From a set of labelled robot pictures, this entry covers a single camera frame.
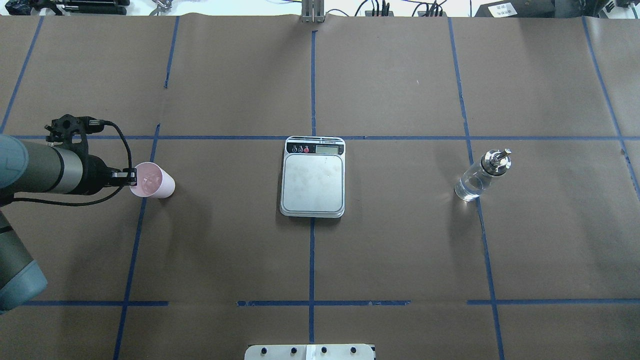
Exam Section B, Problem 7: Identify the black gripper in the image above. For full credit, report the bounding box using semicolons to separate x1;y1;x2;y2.
82;155;138;196

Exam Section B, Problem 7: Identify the pink plastic cup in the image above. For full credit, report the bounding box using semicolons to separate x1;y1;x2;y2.
128;162;176;199

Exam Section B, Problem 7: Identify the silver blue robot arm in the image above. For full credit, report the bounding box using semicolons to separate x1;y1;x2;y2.
2;188;141;302

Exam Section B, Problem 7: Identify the grey digital kitchen scale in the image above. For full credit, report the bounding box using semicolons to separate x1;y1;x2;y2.
279;136;346;219

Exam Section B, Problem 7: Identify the glass sauce dispenser bottle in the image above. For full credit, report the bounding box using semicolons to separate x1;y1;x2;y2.
454;148;513;202

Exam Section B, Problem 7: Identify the black folded tripod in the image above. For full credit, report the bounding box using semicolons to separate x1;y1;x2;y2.
27;0;131;16

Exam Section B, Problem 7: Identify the black box with label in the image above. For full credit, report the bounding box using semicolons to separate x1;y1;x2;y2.
473;0;555;18

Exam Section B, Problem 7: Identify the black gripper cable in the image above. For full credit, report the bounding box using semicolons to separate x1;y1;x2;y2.
10;119;134;207

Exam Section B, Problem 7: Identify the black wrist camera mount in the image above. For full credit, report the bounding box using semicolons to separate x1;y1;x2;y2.
45;114;105;153

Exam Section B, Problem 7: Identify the aluminium frame post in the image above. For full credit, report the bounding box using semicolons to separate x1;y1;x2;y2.
301;0;326;24

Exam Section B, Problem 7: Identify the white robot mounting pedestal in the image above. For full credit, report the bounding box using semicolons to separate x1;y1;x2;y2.
244;343;377;360

